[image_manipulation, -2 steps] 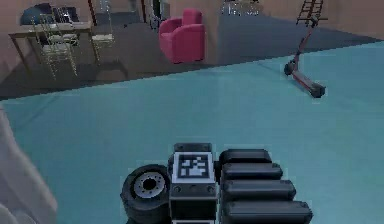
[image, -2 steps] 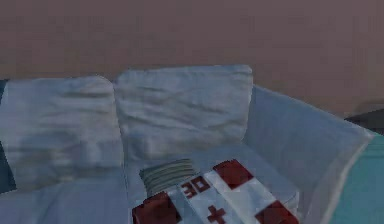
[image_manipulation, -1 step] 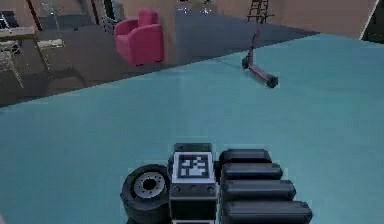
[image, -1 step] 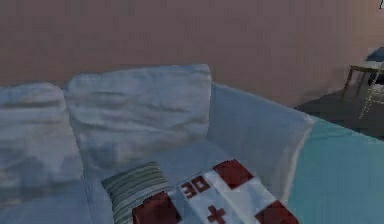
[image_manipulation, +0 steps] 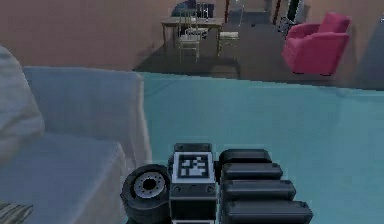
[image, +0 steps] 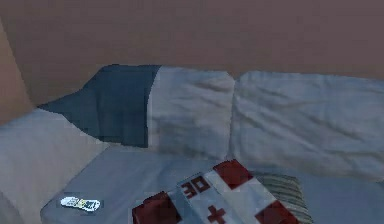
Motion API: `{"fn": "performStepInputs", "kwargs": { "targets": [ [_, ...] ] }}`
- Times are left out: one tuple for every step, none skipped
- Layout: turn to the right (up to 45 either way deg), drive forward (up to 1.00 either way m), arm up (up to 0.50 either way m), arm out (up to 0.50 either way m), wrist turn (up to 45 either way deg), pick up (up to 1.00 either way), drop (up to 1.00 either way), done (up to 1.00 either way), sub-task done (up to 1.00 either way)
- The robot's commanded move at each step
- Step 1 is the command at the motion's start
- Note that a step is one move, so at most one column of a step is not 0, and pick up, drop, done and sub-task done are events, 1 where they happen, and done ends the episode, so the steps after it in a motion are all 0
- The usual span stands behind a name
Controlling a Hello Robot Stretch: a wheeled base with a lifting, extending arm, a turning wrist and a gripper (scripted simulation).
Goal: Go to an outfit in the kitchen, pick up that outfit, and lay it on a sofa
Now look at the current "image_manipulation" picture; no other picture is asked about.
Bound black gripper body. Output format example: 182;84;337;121
120;163;172;224

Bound pale grey sofa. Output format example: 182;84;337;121
0;44;153;224

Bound dark blue outfit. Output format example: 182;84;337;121
171;0;198;18

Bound striped grey cushion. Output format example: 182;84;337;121
0;200;34;224

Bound pale wooden chair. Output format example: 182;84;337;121
217;6;244;57
177;9;201;64

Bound wooden dining table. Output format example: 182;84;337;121
161;17;225;51

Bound pink armchair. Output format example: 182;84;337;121
281;12;352;76

